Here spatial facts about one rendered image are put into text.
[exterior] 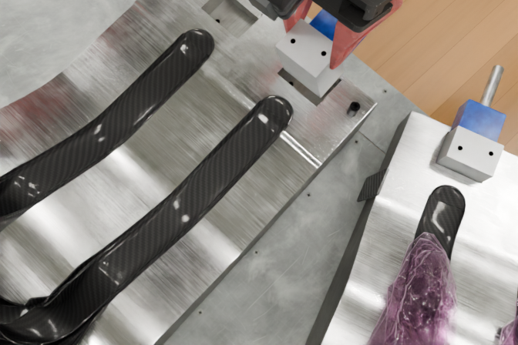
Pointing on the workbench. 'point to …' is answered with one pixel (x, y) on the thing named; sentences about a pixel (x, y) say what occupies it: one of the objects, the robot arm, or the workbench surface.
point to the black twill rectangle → (373, 185)
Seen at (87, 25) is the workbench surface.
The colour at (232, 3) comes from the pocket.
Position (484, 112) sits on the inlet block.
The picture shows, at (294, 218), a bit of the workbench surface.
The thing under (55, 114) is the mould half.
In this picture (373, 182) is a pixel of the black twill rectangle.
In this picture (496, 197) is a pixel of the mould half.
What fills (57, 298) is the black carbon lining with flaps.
